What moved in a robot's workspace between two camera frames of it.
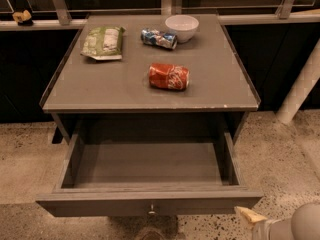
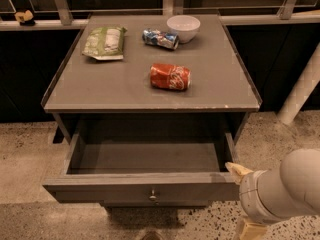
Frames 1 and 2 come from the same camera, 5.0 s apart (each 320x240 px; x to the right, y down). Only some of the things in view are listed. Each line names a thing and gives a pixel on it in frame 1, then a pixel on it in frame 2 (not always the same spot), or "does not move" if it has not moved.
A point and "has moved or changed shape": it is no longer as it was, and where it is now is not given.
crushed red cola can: [168, 76] does not move
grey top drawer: [150, 164] has moved or changed shape
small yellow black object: [23, 18] does not move
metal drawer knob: [152, 211] → [152, 197]
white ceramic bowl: [183, 25] does not move
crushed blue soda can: [159, 38] does not move
